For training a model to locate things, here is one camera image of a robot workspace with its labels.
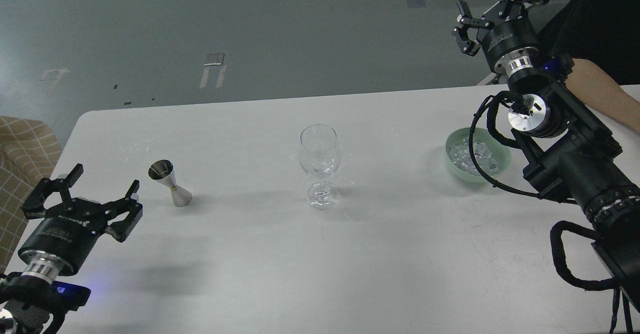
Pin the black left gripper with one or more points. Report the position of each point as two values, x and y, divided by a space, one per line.
69 230

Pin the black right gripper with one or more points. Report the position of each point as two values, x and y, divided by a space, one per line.
506 36

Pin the steel cocktail jigger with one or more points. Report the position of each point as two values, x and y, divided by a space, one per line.
163 172

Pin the clear ice cubes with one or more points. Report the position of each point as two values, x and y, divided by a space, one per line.
462 155

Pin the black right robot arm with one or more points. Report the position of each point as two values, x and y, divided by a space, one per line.
570 152

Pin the person forearm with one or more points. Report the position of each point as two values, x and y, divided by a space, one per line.
597 90

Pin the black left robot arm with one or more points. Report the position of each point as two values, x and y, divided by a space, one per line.
35 301

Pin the clear wine glass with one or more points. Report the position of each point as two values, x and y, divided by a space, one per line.
319 157

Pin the grey office chair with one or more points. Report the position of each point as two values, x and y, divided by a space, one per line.
494 79

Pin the beige checkered cushion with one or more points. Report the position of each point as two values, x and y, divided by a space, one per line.
29 152

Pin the person in black shirt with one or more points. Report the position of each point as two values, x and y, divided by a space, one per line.
604 32

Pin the green bowl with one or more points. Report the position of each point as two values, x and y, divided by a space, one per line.
462 169

